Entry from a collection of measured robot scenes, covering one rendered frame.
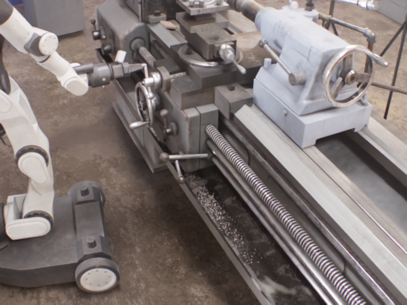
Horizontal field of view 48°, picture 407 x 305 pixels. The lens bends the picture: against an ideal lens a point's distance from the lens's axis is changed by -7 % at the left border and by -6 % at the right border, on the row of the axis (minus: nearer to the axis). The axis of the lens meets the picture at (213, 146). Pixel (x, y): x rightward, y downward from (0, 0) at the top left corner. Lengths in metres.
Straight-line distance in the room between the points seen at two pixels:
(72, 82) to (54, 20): 2.74
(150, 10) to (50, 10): 2.04
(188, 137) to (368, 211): 0.79
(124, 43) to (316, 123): 1.31
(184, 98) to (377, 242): 0.92
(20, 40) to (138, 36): 1.11
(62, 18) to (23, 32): 2.92
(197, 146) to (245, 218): 0.35
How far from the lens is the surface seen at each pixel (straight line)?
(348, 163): 1.84
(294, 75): 1.62
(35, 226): 2.20
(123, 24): 2.69
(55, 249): 2.26
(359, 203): 1.51
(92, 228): 2.29
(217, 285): 2.28
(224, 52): 1.85
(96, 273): 2.18
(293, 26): 1.75
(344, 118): 1.73
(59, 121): 3.40
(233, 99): 1.82
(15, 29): 1.61
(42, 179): 2.03
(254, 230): 1.96
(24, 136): 1.96
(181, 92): 1.86
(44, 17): 4.50
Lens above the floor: 1.81
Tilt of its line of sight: 36 degrees down
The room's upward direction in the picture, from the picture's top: 2 degrees clockwise
